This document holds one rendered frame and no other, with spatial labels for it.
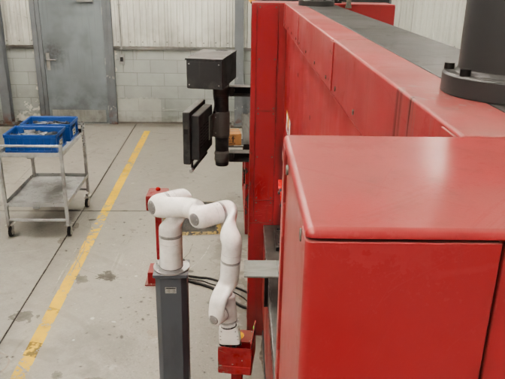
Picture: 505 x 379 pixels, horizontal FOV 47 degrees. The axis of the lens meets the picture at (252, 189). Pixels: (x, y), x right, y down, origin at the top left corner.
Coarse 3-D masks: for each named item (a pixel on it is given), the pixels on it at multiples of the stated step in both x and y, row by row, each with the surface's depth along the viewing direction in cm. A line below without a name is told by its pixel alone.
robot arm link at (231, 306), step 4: (232, 292) 273; (232, 296) 269; (228, 300) 268; (232, 300) 269; (228, 304) 268; (232, 304) 269; (228, 308) 268; (232, 308) 270; (228, 312) 268; (232, 312) 270; (236, 312) 274; (228, 316) 269; (232, 316) 271; (236, 316) 274; (228, 320) 271; (232, 320) 272
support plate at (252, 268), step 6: (246, 264) 313; (252, 264) 313; (258, 264) 313; (264, 264) 313; (270, 264) 314; (276, 264) 314; (246, 270) 307; (252, 270) 307; (258, 270) 307; (264, 270) 307; (270, 270) 307; (276, 270) 307; (246, 276) 301; (252, 276) 301; (258, 276) 301; (264, 276) 301; (270, 276) 301; (276, 276) 301
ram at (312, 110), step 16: (288, 48) 336; (288, 64) 335; (304, 64) 244; (288, 80) 333; (304, 80) 243; (320, 80) 193; (288, 96) 332; (304, 96) 242; (320, 96) 192; (288, 112) 330; (304, 112) 241; (320, 112) 192; (336, 112) 159; (288, 128) 329; (304, 128) 241; (320, 128) 191; (336, 128) 159; (352, 128) 135
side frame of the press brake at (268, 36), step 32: (256, 32) 351; (256, 64) 357; (256, 96) 364; (256, 128) 371; (256, 160) 378; (256, 192) 386; (256, 224) 393; (256, 256) 402; (256, 288) 410; (256, 320) 420
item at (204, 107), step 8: (192, 104) 408; (200, 104) 410; (184, 112) 383; (192, 112) 391; (200, 112) 396; (208, 112) 412; (184, 120) 385; (192, 120) 387; (200, 120) 389; (208, 120) 413; (184, 128) 387; (192, 128) 389; (200, 128) 390; (208, 128) 415; (184, 136) 388; (192, 136) 391; (200, 136) 392; (208, 136) 417; (184, 144) 390; (192, 144) 393; (200, 144) 394; (208, 144) 419; (184, 152) 392; (192, 152) 395; (200, 152) 395; (184, 160) 394; (192, 160) 400
